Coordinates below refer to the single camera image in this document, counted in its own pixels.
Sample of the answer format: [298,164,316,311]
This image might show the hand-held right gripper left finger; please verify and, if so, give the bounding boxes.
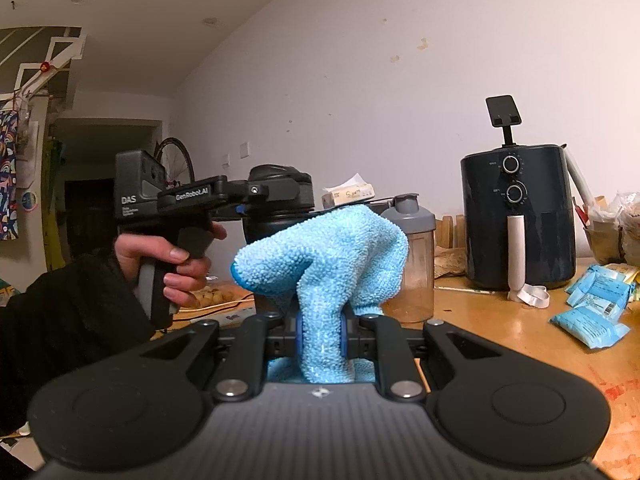
[140,309,305,403]

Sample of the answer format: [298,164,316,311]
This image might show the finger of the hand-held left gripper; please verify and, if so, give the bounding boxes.
[223,176,302,216]

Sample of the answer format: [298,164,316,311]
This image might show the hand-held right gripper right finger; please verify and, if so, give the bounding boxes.
[338,309,502,403]

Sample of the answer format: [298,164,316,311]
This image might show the black water bottle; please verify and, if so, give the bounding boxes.
[242,163,316,312]

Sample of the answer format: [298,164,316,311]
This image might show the blue microfiber cloth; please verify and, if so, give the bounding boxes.
[230,204,411,385]

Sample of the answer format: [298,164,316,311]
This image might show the person's left hand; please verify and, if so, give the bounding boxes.
[113,220,227,311]

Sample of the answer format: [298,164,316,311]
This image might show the bicycle wheel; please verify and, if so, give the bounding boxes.
[153,137,196,187]

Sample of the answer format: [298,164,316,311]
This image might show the tissue pack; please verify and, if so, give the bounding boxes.
[320,173,377,209]

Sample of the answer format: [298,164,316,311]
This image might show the clear shaker bottle grey lid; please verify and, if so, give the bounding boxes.
[379,192,437,324]

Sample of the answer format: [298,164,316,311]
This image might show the brown paper bag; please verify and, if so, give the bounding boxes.
[433,245,469,279]

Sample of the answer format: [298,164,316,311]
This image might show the thin white stick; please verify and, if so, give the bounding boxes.
[434,284,509,294]

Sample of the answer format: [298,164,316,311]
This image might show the colourful printed cloth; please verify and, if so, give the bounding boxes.
[0,109,21,242]

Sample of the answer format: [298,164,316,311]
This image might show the wooden chair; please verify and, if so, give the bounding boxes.
[434,214,467,249]

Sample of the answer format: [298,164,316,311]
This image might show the dark blue air fryer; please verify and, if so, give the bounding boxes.
[459,143,577,292]

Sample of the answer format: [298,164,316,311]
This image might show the blue packet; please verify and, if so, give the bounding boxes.
[582,264,640,286]
[549,304,632,350]
[565,272,632,322]

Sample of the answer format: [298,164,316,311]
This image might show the black phone stand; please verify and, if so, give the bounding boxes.
[485,94,523,147]

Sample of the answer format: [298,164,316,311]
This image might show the white tube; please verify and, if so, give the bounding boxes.
[564,147,596,207]

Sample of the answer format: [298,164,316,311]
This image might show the clear bag of flatbread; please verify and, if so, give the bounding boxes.
[582,190,640,267]

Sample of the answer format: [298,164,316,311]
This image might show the white strap loop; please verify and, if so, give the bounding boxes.
[508,283,551,310]

